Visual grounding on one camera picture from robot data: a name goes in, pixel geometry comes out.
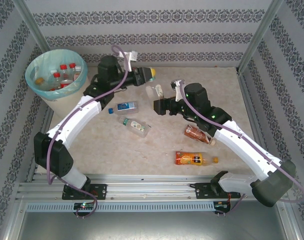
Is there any clear bottle white cap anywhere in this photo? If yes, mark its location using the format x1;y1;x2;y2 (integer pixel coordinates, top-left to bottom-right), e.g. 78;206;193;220
145;84;166;101

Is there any brown chocolate drink bottle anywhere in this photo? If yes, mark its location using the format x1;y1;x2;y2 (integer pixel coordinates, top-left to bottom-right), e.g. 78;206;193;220
183;124;217;147

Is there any clear bottle blue cap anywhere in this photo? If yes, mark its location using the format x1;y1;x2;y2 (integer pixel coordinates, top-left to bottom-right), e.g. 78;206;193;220
108;100;139;116

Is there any clear bottle green white label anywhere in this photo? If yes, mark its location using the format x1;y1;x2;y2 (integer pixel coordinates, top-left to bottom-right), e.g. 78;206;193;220
116;117;152;139

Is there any orange juice bottle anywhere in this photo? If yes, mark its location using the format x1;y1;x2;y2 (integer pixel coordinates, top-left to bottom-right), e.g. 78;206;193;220
174;151;220;167

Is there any white bin with green liner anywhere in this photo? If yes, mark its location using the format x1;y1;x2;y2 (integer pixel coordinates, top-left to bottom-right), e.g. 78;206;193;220
25;48;89;101

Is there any right controller board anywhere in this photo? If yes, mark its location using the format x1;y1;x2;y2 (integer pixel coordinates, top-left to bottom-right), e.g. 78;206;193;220
213;200;232;214

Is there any controller board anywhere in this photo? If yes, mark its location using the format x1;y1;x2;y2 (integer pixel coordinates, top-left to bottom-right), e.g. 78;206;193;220
73;201;96;211
213;200;232;214

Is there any left controller board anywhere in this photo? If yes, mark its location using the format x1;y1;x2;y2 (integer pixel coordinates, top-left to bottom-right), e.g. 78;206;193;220
73;201;96;211

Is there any grey metal sheet panel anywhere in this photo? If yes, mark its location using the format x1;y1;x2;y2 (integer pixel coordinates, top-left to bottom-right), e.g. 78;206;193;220
6;199;303;240

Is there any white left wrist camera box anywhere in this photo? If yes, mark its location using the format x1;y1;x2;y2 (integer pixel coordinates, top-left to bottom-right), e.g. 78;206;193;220
121;50;140;64

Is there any aluminium table side rail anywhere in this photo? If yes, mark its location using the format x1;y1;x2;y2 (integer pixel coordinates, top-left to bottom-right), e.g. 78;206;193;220
25;103;55;183
236;67;279;182

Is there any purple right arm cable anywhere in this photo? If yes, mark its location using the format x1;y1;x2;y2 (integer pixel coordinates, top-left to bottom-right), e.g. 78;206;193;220
183;86;304;218

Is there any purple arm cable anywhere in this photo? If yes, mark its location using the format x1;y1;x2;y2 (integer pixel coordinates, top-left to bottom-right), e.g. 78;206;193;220
46;44;133;220
183;86;304;218

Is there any aluminium frame post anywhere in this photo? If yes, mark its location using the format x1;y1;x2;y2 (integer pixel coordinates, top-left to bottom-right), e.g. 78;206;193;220
237;0;285;74
13;0;55;59

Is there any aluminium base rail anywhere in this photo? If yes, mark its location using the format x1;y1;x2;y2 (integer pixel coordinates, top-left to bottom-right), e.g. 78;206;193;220
15;173;290;201

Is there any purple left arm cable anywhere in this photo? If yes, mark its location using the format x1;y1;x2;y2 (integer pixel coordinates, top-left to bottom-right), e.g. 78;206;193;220
46;44;133;220

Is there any grey slotted cable duct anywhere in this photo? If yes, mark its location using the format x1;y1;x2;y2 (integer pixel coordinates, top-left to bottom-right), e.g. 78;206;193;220
25;201;216;213

